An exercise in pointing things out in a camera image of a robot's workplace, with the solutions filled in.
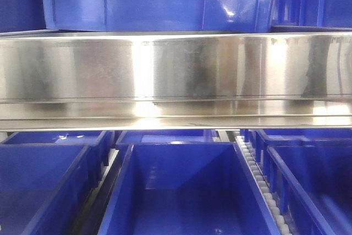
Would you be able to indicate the rear centre lower blue bin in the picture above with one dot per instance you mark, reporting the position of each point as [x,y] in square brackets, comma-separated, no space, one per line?
[168,136]

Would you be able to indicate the lower centre blue plastic bin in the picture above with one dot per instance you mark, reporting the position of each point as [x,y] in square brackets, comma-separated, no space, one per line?
[204,188]

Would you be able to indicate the blue plastic bin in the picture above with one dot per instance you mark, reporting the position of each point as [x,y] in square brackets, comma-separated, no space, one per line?
[314,187]
[312,13]
[42,187]
[159,15]
[204,188]

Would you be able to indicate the rear left lower blue bin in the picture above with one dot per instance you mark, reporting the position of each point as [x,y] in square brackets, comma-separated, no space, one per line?
[99,141]

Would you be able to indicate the rear right lower blue bin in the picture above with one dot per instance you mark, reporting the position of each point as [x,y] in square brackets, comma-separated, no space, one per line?
[260,139]

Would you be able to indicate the upper centre blue plastic bin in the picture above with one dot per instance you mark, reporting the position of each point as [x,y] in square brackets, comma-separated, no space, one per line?
[159,15]

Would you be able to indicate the lower left blue plastic bin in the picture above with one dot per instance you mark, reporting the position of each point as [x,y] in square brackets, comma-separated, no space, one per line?
[42,187]

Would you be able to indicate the lower right blue plastic bin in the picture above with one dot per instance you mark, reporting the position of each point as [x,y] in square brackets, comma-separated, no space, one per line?
[314,187]

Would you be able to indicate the upper right blue plastic bin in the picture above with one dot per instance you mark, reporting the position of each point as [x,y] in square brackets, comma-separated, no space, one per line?
[312,13]

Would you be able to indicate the stainless steel shelf front rail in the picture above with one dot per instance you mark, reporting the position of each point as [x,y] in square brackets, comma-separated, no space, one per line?
[155,80]

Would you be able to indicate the roller track rail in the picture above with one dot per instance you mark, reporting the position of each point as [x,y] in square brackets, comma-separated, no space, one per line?
[248,153]

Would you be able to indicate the left metal guide rail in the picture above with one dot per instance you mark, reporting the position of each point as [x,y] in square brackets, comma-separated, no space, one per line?
[92,212]

